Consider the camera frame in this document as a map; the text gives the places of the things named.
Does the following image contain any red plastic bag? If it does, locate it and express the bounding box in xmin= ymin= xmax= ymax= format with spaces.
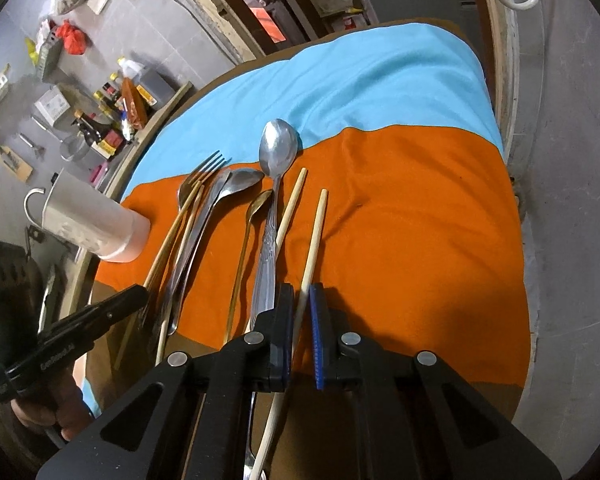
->
xmin=55 ymin=20 xmax=87 ymax=55

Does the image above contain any light blue cloth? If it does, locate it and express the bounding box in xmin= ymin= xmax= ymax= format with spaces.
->
xmin=126 ymin=22 xmax=503 ymax=191

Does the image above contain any person's left hand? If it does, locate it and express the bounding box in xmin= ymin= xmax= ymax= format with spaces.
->
xmin=10 ymin=368 xmax=94 ymax=441

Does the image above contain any orange cloth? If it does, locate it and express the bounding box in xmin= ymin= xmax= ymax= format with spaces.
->
xmin=96 ymin=126 xmax=530 ymax=387

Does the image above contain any large ornate silver spoon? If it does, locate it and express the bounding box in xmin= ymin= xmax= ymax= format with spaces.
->
xmin=243 ymin=117 xmax=301 ymax=480

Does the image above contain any wire wall basket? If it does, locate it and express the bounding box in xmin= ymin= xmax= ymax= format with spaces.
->
xmin=36 ymin=32 xmax=62 ymax=81

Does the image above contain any dark soy sauce bottle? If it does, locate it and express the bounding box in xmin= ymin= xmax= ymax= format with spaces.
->
xmin=73 ymin=110 xmax=117 ymax=159

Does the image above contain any long gold teaspoon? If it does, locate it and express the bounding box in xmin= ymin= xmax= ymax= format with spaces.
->
xmin=223 ymin=190 xmax=273 ymax=344

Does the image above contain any wire mesh strainer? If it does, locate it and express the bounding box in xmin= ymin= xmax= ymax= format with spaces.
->
xmin=31 ymin=115 xmax=90 ymax=162

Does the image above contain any orange sauce packet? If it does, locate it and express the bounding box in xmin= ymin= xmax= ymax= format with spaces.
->
xmin=121 ymin=77 xmax=148 ymax=130

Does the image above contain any wooden chopstick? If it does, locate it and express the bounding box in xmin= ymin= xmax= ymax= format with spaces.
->
xmin=248 ymin=188 xmax=328 ymax=480
xmin=275 ymin=167 xmax=308 ymax=256

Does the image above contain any white paper box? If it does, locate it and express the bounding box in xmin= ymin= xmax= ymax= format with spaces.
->
xmin=34 ymin=86 xmax=71 ymax=127

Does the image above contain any silver spoon plain handle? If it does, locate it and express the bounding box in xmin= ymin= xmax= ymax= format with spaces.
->
xmin=166 ymin=167 xmax=264 ymax=336

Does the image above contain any white perforated utensil holder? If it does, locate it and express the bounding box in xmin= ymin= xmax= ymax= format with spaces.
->
xmin=23 ymin=169 xmax=150 ymax=263

